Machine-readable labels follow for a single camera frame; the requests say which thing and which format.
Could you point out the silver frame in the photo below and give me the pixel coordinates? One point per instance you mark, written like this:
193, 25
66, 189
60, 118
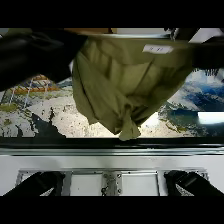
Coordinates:
113, 151

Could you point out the olive green garment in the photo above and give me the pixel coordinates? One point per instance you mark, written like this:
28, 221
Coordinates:
120, 80

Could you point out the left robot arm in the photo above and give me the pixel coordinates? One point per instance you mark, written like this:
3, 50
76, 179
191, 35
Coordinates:
30, 53

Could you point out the white fringed garment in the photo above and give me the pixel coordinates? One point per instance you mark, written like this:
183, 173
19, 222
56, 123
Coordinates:
210, 33

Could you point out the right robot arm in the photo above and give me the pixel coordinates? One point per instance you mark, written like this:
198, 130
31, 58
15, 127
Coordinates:
208, 53

